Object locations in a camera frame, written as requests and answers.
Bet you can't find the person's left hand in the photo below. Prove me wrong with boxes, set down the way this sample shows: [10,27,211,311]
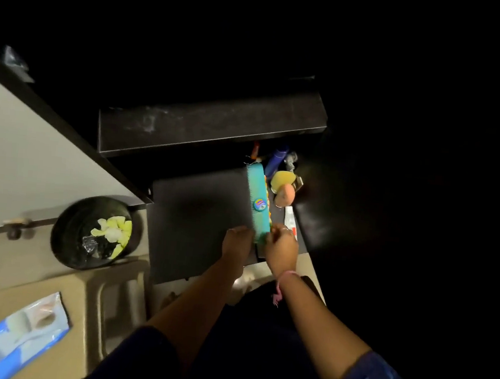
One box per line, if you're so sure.
[218,224,256,280]

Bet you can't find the person's right hand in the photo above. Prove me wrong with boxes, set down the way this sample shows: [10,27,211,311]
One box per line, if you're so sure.
[261,222,302,283]

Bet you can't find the white tube with red label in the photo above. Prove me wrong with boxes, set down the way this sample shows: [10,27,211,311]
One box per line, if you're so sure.
[281,205,302,241]

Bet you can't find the pink makeup sponge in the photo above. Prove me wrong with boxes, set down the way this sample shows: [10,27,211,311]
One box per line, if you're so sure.
[273,182,298,210]

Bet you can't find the floral yellow orange packet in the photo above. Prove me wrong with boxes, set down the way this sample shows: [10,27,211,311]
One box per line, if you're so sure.
[261,186,273,218]

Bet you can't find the teal wide-tooth comb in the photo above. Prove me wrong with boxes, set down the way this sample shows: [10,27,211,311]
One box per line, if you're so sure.
[239,161,277,247]

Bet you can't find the yellow makeup sponge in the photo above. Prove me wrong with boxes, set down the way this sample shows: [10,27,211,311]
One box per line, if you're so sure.
[269,169,299,196]

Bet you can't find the blue plastic bottle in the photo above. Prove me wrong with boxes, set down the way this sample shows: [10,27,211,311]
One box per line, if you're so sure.
[263,144,290,181]

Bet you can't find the person's left forearm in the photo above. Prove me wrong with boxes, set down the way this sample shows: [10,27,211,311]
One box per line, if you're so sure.
[142,253,246,378]

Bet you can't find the person's right forearm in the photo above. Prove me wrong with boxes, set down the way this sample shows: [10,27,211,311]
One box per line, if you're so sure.
[268,271,378,379]

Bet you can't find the person's bare foot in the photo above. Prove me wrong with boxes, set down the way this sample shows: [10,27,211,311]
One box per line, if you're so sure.
[226,272,262,309]

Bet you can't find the person's dark trousers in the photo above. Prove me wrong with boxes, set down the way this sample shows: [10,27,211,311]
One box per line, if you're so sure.
[183,265,344,379]

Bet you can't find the pink wrist thread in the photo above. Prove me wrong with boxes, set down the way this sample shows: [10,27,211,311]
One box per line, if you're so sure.
[271,268,302,310]

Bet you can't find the metal cabinet hinge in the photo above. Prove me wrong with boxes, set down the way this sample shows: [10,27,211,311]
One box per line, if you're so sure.
[281,151,308,189]

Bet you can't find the yellow crumpled wipes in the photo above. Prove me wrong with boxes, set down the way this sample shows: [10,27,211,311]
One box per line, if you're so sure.
[88,213,134,263]

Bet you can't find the dark cabinet shelf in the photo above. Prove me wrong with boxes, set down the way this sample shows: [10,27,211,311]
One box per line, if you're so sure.
[95,72,331,177]

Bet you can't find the clear plastic wrapper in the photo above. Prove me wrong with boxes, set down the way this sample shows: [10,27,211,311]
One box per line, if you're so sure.
[80,235,101,256]

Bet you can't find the blue patterned left sleeve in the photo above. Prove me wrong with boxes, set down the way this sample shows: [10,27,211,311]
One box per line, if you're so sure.
[76,320,187,379]

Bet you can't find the black round waste bin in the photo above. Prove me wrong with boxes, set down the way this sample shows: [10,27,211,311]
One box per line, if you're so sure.
[47,192,147,276]

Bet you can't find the beige plastic stool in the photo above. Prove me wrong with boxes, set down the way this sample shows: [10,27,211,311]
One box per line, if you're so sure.
[0,246,156,379]

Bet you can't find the pale cabinet door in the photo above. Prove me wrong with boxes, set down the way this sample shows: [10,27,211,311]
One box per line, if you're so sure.
[0,69,156,252]

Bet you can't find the blue wet wipes pack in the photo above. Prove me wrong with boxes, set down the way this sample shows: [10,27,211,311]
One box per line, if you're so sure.
[0,286,75,379]

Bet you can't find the metal door hinge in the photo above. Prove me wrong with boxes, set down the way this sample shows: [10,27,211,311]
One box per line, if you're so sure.
[0,45,38,85]

